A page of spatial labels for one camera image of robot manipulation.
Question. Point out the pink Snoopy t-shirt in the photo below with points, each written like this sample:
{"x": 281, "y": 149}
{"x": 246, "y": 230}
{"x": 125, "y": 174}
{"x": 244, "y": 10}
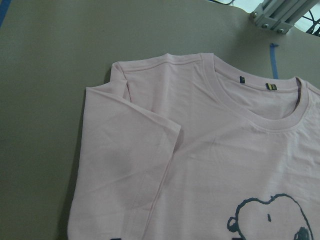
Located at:
{"x": 190, "y": 148}

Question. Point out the aluminium frame post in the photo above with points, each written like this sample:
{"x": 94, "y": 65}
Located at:
{"x": 280, "y": 15}

